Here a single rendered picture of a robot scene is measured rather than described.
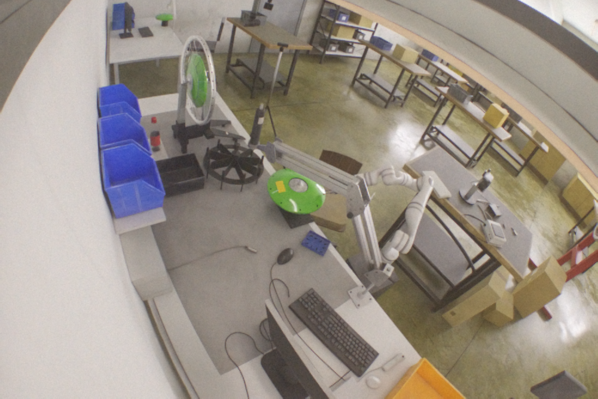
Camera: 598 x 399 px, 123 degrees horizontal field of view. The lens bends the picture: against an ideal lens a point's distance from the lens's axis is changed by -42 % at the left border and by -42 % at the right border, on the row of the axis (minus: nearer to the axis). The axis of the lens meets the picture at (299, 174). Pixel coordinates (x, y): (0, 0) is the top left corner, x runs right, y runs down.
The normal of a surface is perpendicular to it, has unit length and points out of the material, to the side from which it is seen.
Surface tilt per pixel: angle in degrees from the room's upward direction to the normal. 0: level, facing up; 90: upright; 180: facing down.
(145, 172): 88
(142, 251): 0
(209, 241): 0
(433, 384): 86
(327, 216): 0
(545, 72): 90
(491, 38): 90
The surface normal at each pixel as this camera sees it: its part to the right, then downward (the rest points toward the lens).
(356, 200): -0.56, 0.44
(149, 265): 0.26, -0.71
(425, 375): -0.72, 0.24
